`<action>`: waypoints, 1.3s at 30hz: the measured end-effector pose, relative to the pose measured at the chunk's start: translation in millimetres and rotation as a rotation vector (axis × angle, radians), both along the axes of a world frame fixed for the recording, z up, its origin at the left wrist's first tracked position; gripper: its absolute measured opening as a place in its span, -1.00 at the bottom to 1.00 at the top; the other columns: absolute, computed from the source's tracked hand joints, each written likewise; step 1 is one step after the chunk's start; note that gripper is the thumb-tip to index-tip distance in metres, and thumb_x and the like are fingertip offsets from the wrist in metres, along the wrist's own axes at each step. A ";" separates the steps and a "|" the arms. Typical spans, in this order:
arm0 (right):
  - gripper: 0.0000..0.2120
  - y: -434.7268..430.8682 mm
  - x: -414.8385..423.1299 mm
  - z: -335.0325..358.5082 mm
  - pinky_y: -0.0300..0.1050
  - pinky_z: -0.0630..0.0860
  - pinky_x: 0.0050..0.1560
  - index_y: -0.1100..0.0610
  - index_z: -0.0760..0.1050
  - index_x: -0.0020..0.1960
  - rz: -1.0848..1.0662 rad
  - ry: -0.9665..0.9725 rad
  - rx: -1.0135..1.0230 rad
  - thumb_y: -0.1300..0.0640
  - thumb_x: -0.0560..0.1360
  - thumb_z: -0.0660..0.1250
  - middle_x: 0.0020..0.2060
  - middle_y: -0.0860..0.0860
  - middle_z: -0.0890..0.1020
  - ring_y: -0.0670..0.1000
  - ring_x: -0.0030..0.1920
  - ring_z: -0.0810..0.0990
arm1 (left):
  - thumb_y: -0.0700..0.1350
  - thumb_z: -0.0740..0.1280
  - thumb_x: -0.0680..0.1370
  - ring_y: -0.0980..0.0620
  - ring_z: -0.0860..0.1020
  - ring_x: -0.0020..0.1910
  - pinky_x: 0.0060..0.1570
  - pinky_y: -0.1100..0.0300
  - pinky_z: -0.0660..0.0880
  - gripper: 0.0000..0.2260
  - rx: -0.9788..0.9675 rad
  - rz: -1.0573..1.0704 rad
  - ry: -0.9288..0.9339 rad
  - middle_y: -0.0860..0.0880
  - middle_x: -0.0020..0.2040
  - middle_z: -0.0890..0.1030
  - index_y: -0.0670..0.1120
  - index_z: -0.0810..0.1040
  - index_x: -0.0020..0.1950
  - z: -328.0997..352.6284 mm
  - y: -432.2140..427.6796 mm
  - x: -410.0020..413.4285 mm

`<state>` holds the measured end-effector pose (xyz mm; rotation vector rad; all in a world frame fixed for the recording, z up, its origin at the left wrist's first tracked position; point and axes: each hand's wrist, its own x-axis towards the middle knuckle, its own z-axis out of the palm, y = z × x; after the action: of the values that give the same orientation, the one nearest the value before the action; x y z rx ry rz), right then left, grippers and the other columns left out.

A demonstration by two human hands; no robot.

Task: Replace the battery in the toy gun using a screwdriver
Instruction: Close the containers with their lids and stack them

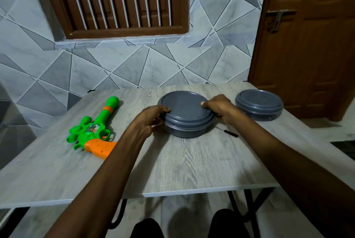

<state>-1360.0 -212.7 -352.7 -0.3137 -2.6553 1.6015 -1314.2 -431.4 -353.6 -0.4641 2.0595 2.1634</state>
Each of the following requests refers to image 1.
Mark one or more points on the small black screwdriver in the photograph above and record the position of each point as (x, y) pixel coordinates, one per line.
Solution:
(228, 131)

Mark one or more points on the person's left thumb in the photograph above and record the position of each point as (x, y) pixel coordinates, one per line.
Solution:
(163, 110)

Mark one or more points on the green and orange toy gun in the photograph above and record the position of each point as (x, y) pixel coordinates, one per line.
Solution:
(93, 131)

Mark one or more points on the person's right forearm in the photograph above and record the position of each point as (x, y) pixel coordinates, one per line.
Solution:
(299, 174)

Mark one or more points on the brown wooden louvered window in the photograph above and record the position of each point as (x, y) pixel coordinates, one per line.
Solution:
(116, 2)

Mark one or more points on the person's legs in dark trousers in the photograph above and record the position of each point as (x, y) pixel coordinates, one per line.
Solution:
(191, 225)

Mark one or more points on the brown wooden door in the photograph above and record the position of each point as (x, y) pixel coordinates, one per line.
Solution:
(307, 40)

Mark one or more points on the grey lidded plastic bowl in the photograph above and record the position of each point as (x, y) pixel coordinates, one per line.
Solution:
(259, 104)
(186, 114)

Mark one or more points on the person's right thumb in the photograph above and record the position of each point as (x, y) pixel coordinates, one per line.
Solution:
(207, 104)

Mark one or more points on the metal door latch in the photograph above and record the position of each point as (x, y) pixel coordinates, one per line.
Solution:
(276, 20)

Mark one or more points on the person's left hand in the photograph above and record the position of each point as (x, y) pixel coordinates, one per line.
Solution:
(145, 122)

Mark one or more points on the person's right hand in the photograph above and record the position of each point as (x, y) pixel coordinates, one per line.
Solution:
(222, 107)

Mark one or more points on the person's left forearm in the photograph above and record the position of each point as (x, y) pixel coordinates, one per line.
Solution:
(102, 185)

